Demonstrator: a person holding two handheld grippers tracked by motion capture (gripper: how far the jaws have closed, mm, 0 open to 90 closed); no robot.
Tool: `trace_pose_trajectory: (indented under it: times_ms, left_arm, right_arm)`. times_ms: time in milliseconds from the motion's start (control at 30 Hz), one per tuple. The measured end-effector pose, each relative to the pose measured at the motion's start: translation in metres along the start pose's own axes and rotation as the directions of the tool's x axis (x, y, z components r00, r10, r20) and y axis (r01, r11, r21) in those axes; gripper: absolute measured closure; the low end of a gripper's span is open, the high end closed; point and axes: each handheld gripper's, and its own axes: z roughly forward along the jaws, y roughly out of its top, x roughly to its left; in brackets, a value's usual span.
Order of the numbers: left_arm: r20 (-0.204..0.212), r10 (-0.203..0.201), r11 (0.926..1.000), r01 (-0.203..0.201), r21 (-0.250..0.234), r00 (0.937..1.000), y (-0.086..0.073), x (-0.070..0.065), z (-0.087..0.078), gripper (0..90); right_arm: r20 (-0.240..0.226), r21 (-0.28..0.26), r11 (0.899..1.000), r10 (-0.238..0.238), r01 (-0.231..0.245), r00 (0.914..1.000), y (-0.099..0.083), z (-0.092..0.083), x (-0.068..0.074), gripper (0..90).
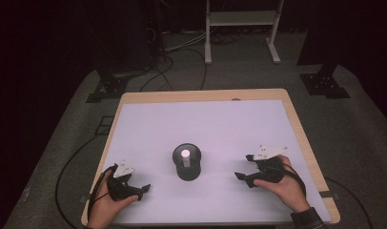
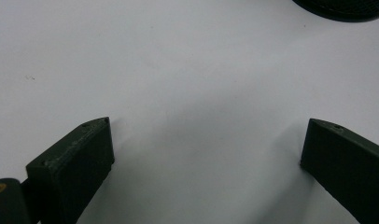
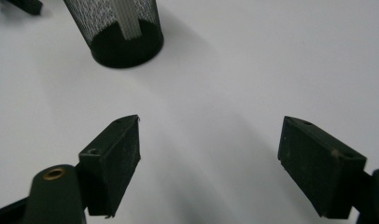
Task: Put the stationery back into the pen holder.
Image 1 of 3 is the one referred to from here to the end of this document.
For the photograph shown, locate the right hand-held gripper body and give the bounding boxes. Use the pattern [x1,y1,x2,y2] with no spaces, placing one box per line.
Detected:
[252,145,290,184]

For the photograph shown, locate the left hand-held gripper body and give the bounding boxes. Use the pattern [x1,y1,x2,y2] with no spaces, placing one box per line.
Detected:
[107,159,142,201]

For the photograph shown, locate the black mesh pen holder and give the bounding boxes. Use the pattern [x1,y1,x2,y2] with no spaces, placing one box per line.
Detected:
[172,142,202,182]

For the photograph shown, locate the white stick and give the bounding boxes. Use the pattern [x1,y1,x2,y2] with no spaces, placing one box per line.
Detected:
[180,149,192,168]

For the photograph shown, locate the person's left hand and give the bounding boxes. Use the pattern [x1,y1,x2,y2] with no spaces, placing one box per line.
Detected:
[86,170,139,228]

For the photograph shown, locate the person's right hand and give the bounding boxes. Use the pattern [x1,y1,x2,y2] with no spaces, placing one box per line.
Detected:
[253,155,311,214]

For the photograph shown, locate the white table mat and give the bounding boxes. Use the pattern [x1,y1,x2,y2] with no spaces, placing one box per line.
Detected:
[92,99,332,223]

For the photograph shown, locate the wooden table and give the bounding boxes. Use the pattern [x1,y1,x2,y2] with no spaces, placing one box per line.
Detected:
[80,88,341,227]

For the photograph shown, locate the black stand base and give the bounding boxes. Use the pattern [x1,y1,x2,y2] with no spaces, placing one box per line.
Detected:
[299,63,352,99]
[86,71,130,104]

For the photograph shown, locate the white metal stand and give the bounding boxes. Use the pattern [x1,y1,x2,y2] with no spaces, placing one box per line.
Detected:
[204,0,285,65]

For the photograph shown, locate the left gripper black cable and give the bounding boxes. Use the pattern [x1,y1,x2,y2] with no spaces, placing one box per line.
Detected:
[87,162,119,218]

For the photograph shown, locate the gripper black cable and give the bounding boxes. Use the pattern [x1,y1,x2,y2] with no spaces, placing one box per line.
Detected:
[276,165,308,199]
[87,162,119,218]

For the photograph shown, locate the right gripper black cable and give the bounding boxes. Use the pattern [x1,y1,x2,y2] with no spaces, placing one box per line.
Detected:
[276,165,308,199]

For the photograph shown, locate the black floor cable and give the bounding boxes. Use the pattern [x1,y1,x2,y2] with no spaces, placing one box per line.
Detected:
[181,47,209,92]
[324,176,375,229]
[138,54,175,94]
[54,133,104,229]

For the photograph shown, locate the white floor cables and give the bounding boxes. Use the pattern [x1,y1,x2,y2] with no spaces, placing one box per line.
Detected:
[162,29,209,52]

